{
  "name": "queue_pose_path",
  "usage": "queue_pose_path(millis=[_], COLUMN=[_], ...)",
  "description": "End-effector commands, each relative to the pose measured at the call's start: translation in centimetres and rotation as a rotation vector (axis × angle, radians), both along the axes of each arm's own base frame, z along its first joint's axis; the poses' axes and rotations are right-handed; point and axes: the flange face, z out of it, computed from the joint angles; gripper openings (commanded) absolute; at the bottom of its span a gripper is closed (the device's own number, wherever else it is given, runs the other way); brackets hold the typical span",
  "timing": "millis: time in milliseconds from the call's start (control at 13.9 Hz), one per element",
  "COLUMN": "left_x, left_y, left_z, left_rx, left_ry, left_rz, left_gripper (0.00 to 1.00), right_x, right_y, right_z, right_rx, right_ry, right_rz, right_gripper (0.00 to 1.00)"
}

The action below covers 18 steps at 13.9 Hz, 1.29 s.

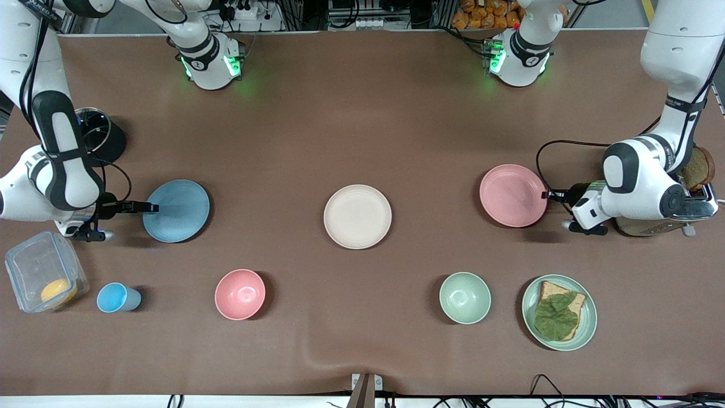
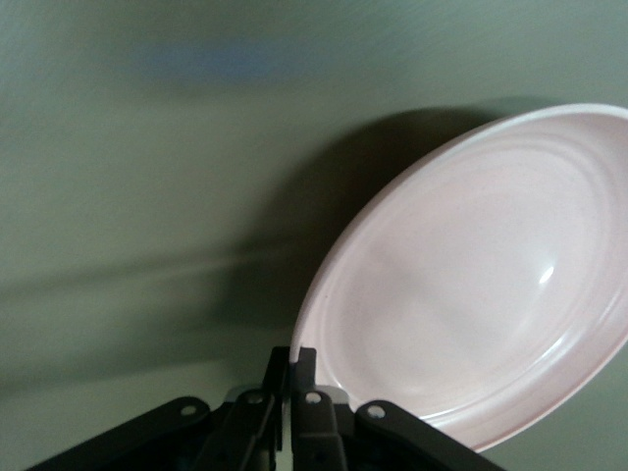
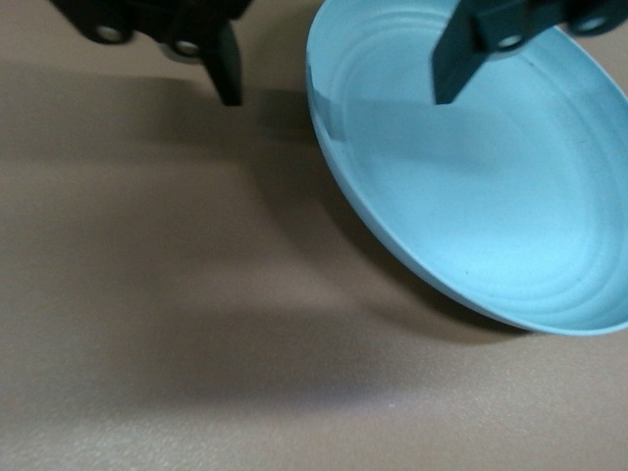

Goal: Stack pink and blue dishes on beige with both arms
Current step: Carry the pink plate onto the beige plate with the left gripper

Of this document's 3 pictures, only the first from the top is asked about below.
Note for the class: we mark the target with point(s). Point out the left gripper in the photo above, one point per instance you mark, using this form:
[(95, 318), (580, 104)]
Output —
[(572, 195)]

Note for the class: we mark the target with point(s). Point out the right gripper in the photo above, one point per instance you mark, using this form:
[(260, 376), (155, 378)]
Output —
[(107, 207)]

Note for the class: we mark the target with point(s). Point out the blue plate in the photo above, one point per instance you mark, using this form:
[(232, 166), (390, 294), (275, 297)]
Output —
[(181, 211)]

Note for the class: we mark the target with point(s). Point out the pink plate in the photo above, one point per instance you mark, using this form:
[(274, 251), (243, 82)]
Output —
[(512, 196)]

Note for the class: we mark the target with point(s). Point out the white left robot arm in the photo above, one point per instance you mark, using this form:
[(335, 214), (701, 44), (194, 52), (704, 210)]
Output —
[(640, 181)]

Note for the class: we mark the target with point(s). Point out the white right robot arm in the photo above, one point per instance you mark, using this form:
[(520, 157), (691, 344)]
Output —
[(62, 175)]

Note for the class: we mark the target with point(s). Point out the black metal-rimmed pot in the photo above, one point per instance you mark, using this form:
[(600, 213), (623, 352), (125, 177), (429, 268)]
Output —
[(110, 141)]

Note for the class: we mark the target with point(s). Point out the blue cup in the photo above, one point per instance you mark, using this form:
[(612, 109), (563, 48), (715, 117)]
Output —
[(116, 298)]

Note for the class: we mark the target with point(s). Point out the bread slice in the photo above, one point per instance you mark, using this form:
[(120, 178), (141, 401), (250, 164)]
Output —
[(548, 290)]

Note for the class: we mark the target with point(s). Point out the yellow round food piece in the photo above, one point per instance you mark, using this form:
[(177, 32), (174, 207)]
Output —
[(56, 290)]

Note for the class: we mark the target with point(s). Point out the green lettuce leaf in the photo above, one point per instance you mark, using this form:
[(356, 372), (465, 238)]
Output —
[(558, 317)]

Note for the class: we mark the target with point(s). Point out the clear plastic container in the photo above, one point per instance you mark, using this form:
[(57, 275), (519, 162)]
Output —
[(31, 266)]

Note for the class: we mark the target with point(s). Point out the pink bowl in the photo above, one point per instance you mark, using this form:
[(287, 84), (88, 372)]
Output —
[(240, 294)]

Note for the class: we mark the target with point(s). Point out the green plate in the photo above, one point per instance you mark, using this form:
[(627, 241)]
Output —
[(589, 326)]

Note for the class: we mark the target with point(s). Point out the green bowl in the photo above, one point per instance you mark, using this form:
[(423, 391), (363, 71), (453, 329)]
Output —
[(465, 298)]

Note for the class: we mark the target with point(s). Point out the beige and chrome toaster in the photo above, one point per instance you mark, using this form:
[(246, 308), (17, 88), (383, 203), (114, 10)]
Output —
[(699, 209)]

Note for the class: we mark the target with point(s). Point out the brown toast slice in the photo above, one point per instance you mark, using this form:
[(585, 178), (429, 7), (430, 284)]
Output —
[(699, 169)]

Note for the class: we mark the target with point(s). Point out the orange snack bag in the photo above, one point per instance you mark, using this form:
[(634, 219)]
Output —
[(487, 14)]

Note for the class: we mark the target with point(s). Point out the beige plate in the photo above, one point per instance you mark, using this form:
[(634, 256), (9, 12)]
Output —
[(357, 216)]

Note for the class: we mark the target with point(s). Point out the brown table cover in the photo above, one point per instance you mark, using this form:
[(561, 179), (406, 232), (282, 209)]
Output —
[(362, 124)]

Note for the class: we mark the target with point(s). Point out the white power strip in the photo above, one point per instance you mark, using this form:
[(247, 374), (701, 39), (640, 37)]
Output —
[(241, 11), (371, 23)]

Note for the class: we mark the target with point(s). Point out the metal bracket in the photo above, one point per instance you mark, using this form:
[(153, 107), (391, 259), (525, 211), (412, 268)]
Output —
[(365, 388)]

